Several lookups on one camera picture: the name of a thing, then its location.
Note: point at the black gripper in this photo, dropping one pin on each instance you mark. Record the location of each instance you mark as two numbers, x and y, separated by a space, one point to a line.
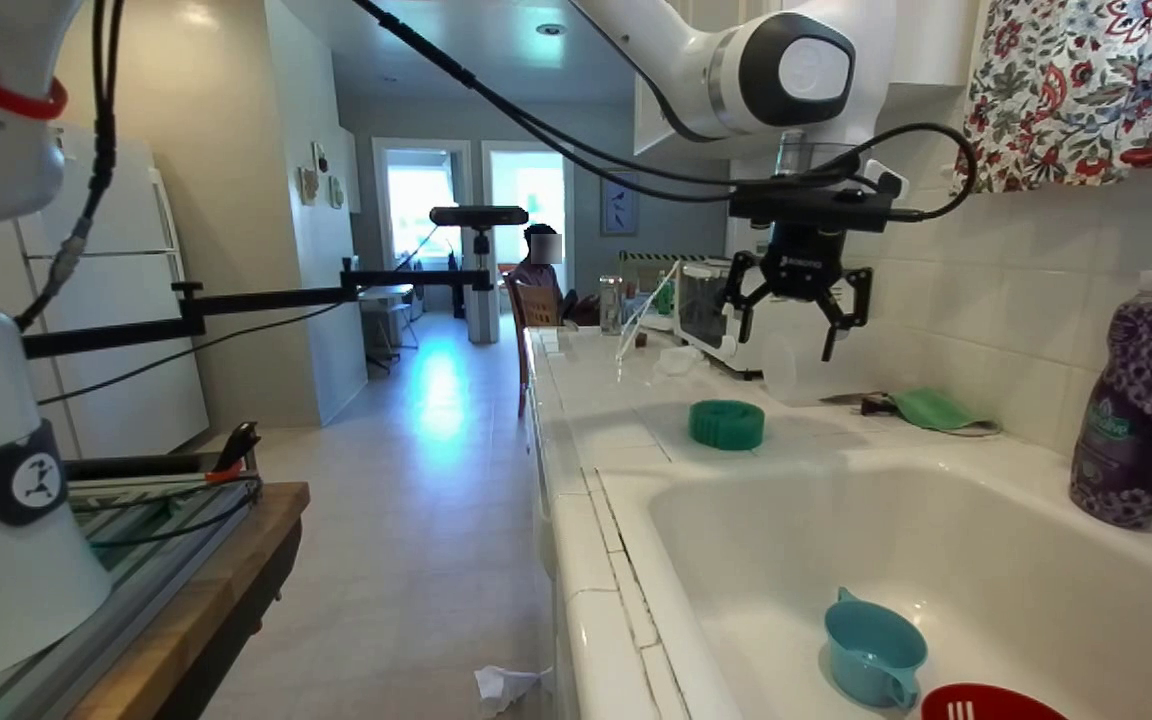
806 260

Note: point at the round green sponge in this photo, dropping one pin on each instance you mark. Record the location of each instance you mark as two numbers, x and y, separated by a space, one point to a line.
727 424

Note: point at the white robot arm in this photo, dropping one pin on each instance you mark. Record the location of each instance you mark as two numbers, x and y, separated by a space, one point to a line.
738 65

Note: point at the clear plastic container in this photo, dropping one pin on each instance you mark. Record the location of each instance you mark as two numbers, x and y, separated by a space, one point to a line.
706 305

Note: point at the green cloth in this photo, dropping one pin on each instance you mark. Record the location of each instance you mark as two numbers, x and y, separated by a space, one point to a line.
937 409

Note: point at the small glass jar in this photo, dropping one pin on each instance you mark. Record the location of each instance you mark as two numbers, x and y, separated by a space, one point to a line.
612 305

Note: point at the wooden chair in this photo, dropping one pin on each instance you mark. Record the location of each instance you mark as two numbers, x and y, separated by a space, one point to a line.
538 313

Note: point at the seated person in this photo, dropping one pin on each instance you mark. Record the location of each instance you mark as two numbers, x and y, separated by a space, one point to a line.
538 260

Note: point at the bright glass door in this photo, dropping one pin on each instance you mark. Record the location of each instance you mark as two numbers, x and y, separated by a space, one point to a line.
530 185
416 204

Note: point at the white double sink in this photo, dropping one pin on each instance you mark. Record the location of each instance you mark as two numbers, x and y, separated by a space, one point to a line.
1000 561

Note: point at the purple dish soap bottle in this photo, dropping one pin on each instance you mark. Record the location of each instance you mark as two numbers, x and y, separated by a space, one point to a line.
1130 403

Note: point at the teal plastic cup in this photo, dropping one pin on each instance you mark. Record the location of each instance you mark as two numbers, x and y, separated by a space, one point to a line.
868 654

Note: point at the floral curtain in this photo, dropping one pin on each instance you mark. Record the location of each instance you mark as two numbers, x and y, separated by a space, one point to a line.
1080 82

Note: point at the red plastic bowl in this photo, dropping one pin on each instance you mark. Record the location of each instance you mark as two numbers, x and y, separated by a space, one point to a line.
989 707

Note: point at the wooden table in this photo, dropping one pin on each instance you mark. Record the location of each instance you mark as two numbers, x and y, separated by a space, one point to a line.
221 584

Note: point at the white refrigerator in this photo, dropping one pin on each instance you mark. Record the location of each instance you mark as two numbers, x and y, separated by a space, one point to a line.
138 264

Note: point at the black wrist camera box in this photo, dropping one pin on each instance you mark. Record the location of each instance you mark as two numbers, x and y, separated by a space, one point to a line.
819 203

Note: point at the framed wall picture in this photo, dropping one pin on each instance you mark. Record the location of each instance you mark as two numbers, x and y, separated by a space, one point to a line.
619 209

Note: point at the white wall cabinet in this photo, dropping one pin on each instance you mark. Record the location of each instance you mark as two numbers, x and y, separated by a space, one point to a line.
928 43

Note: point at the black stereo camera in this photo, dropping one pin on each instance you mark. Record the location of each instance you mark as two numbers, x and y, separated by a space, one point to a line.
478 212

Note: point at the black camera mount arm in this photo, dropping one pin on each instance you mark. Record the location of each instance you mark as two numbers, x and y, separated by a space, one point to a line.
269 301

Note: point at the aluminium frame rails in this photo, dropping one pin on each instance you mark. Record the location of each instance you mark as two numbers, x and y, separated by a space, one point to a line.
138 533

